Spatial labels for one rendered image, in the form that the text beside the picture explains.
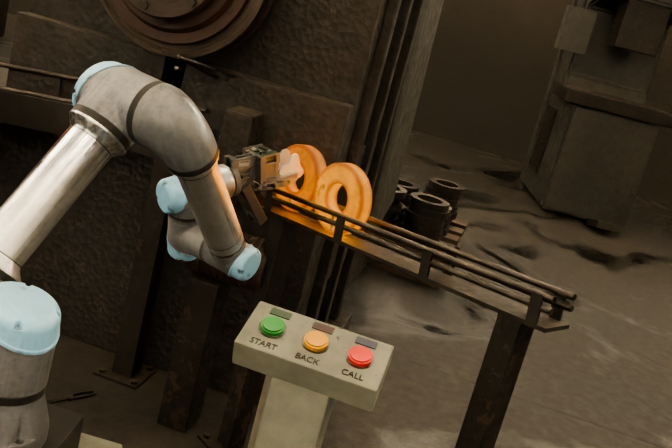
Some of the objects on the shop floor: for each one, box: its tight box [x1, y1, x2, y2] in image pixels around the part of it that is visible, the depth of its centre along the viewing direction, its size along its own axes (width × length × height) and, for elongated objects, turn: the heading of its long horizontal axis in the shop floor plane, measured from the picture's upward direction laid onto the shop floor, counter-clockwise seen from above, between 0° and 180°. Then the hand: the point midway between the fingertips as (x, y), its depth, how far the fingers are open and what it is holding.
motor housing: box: [157, 233, 267, 433], centre depth 203 cm, size 13×22×54 cm, turn 32°
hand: (301, 170), depth 187 cm, fingers closed, pressing on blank
